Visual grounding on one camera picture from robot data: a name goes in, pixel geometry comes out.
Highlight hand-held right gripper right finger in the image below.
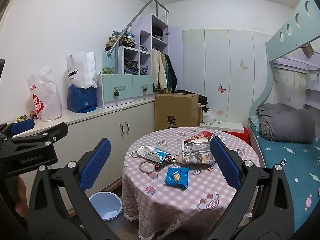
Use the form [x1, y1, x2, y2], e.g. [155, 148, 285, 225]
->
[202, 136, 295, 240]

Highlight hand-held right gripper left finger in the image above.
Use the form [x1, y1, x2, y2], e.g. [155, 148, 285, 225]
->
[27, 138, 119, 240]

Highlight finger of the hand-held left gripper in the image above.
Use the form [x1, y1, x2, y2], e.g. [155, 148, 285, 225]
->
[6, 122, 69, 147]
[0, 119, 35, 140]

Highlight grey printed snack bag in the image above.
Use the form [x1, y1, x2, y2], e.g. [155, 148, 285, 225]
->
[182, 137, 216, 165]

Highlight red snack packet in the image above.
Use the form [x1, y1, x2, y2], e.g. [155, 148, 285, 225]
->
[184, 131, 213, 142]

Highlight pale blue plastic bin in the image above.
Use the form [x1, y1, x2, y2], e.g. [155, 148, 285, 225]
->
[89, 192, 123, 221]

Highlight translucent tape ring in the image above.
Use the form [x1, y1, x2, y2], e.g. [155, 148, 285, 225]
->
[139, 161, 156, 173]

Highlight blue cookie packet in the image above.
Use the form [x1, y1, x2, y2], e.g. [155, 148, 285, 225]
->
[164, 167, 191, 188]

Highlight white and blue packet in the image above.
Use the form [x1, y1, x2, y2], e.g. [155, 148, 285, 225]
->
[137, 145, 172, 163]

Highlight dark candy wrapper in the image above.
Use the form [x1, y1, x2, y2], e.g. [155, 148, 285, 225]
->
[155, 155, 178, 170]

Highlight person's left hand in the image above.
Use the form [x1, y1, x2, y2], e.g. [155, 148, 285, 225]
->
[15, 176, 28, 217]

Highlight small colourful candies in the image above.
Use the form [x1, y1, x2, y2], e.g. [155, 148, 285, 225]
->
[15, 110, 38, 123]

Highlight white plastic bag red print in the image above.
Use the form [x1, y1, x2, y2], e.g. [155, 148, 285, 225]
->
[27, 65, 63, 122]

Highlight white low cabinet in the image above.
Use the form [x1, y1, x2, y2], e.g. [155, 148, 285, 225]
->
[14, 97, 157, 217]

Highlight blue woven bag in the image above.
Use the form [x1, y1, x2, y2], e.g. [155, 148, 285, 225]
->
[67, 84, 98, 113]

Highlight blue pillow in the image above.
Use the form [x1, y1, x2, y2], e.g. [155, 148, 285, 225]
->
[249, 116, 260, 133]

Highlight pink checked tablecloth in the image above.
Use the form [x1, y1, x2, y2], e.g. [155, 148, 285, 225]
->
[122, 127, 260, 240]

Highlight black clothing pile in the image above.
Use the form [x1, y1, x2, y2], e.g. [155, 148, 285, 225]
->
[175, 89, 208, 112]

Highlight teal candy print bedsheet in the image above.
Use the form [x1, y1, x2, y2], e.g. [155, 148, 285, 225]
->
[249, 120, 320, 232]

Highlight white paper bag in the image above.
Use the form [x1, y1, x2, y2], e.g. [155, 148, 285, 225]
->
[66, 51, 98, 89]

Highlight large cardboard box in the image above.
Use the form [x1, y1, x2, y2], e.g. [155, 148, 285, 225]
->
[155, 93, 199, 132]

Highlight grey quilt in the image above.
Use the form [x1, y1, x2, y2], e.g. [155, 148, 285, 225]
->
[256, 103, 316, 144]

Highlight wide turquoise drawer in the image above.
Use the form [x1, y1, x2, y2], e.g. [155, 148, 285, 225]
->
[100, 76, 133, 105]

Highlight narrow turquoise drawer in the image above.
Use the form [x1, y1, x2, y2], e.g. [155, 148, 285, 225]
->
[132, 74, 153, 98]

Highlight black hanging jacket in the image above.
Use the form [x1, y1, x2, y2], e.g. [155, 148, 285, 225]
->
[166, 54, 178, 92]

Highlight white wardrobe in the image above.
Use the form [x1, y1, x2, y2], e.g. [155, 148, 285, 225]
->
[182, 29, 274, 128]

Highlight dark folded clothes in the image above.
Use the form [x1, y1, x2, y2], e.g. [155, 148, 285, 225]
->
[124, 57, 139, 75]

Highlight green hanging jacket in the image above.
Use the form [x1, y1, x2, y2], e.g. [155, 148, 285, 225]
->
[164, 52, 173, 91]

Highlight cream hanging jacket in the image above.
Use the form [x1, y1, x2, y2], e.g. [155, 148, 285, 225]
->
[151, 49, 168, 91]

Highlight folded clothes stack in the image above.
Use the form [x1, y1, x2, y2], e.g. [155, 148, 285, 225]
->
[105, 31, 137, 52]

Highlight brown bag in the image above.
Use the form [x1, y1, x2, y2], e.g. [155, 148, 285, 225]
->
[301, 44, 314, 58]

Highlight grey metal handrail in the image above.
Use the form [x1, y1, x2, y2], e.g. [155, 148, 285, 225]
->
[106, 0, 170, 75]

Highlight turquoise bunk bed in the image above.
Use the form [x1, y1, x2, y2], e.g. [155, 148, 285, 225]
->
[247, 0, 320, 233]

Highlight purple stair shelf unit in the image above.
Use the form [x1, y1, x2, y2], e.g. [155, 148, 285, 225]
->
[97, 14, 184, 109]

